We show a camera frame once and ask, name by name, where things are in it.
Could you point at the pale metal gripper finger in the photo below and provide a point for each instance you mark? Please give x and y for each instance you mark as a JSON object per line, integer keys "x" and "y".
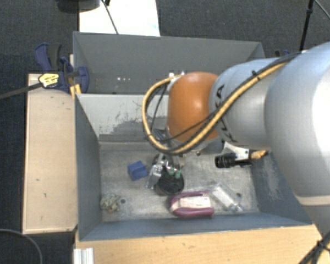
{"x": 153, "y": 176}

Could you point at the blue sponge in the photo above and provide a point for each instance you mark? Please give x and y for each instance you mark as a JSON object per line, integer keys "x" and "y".
{"x": 137, "y": 170}

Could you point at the black round cup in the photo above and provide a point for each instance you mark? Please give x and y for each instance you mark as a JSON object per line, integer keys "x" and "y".
{"x": 171, "y": 185}

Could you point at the purple and white packet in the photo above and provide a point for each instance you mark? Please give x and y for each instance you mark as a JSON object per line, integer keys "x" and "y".
{"x": 192, "y": 204}

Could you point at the speckled beige toy animal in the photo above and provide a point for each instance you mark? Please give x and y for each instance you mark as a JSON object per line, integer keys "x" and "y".
{"x": 110, "y": 202}

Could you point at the pale wood flat board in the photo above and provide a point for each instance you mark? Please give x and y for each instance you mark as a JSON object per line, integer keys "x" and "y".
{"x": 49, "y": 153}

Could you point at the grey metal bin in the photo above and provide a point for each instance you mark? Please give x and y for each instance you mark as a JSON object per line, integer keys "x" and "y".
{"x": 121, "y": 62}

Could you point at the black cylinder on white bracket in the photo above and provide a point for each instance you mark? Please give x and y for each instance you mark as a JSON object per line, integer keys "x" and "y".
{"x": 228, "y": 160}

